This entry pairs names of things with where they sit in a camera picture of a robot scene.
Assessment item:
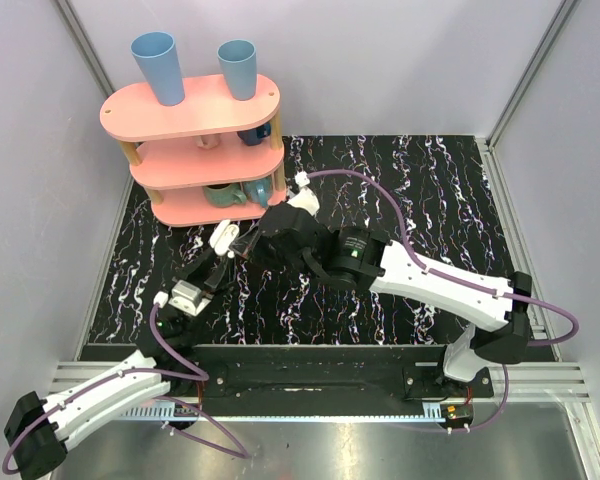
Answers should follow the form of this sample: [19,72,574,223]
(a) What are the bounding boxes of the white earbud charging case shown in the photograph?
[209,219,240,259]

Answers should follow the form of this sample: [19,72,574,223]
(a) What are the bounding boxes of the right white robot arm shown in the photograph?
[230,203,531,397]

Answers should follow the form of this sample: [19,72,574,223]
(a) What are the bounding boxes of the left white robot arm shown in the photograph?
[2,247,234,479]

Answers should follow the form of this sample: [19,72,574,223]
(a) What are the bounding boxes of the teal ceramic mug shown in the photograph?
[242,177,273,209]

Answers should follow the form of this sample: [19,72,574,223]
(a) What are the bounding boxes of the green ceramic mug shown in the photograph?
[203,183,247,208]

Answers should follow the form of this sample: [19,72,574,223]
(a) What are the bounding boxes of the pink three-tier shelf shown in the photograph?
[100,74,287,227]

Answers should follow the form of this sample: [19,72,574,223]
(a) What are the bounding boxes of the dark blue mug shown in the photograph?
[237,122,271,146]

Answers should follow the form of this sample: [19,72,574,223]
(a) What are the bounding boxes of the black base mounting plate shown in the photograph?
[192,345,494,418]

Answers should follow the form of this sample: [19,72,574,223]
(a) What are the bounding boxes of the pink mug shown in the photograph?
[195,134,221,150]

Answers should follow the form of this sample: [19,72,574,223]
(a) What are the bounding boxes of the black marbled table mat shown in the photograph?
[87,135,514,345]

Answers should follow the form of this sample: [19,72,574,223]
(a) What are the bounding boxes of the right light blue cup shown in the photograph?
[217,39,257,101]

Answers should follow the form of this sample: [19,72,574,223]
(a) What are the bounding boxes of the light blue cup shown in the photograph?
[130,31,185,106]
[217,39,257,101]

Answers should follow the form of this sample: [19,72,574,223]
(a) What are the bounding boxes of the left light blue cup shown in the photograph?
[130,31,185,106]

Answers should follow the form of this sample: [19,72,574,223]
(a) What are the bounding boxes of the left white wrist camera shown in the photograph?
[154,280,213,317]

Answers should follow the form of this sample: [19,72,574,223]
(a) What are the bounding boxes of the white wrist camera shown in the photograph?
[287,171,320,217]
[154,280,213,317]

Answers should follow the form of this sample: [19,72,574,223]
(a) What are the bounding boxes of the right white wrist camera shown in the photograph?
[287,171,320,217]

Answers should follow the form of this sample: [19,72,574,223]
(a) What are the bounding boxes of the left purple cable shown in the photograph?
[3,302,251,474]

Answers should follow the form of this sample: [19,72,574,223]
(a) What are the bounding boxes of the purple cable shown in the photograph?
[3,302,251,474]
[304,169,579,434]

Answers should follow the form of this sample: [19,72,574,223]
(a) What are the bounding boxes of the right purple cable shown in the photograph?
[304,169,579,434]

